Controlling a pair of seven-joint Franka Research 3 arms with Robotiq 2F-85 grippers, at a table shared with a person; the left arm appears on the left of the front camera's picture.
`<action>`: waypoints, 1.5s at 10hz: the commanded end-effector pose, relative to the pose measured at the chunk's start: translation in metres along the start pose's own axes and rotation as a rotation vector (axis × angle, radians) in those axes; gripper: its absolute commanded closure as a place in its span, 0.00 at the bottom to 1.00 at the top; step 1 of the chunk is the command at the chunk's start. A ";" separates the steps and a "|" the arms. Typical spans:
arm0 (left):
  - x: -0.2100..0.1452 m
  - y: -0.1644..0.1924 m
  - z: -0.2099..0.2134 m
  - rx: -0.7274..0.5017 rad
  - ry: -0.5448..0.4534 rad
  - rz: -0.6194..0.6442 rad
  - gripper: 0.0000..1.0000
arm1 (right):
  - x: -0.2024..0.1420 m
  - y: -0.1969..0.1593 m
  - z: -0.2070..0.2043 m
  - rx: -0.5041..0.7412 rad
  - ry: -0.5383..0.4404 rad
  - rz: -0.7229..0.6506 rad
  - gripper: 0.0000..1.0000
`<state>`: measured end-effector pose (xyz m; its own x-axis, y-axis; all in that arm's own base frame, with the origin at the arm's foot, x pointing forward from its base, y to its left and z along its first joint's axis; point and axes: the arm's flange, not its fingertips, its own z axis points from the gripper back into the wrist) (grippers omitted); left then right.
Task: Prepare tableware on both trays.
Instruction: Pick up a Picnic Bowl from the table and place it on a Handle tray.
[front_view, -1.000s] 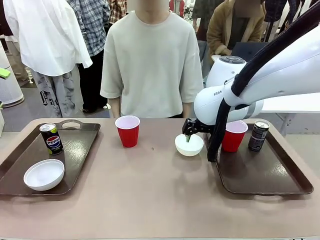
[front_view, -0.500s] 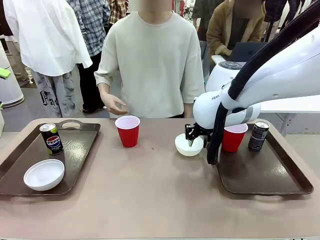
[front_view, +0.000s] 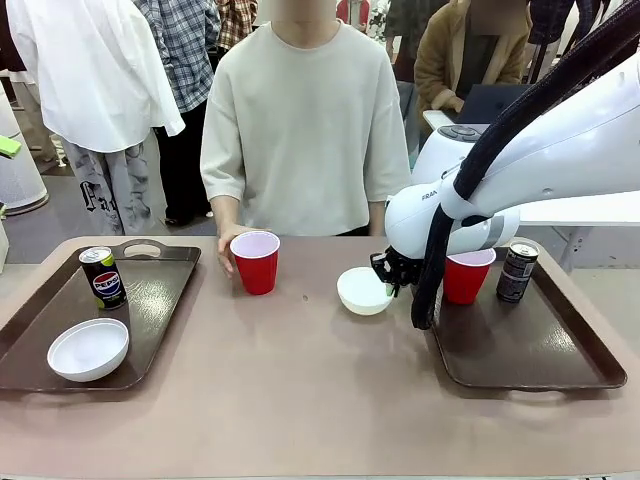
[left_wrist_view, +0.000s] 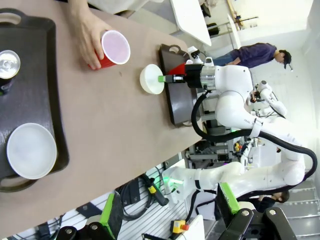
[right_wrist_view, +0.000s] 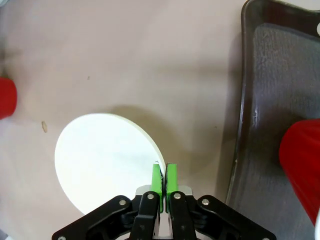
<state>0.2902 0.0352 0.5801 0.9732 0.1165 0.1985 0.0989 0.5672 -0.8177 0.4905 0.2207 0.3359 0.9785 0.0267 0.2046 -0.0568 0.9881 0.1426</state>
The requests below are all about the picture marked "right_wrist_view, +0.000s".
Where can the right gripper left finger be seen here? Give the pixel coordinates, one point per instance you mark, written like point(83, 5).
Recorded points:
point(140, 217)

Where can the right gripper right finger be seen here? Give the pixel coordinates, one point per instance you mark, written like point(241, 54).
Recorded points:
point(185, 217)

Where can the cream plastic bowl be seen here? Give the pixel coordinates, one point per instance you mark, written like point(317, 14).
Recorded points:
point(105, 160)

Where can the red plastic cup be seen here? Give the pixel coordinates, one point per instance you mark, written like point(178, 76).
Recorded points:
point(7, 98)
point(302, 162)

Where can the brown plastic tray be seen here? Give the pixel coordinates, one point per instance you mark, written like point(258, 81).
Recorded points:
point(270, 87)

